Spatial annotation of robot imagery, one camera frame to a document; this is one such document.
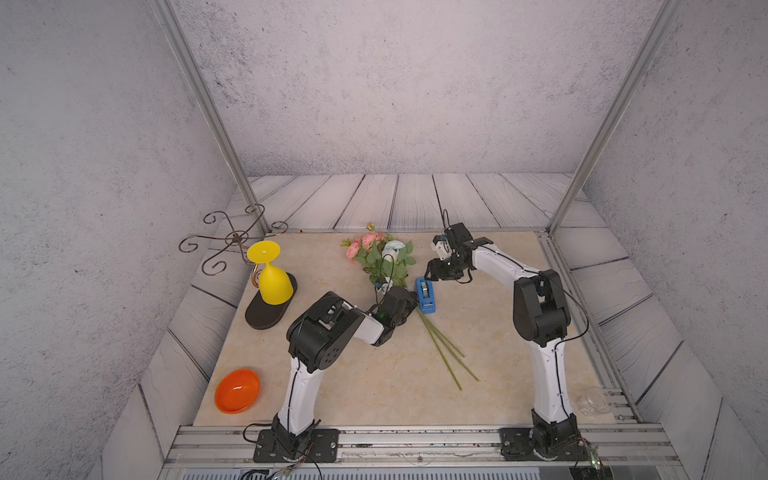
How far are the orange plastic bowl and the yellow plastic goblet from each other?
215mm

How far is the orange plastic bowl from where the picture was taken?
79 centimetres

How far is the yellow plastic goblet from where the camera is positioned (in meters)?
0.73
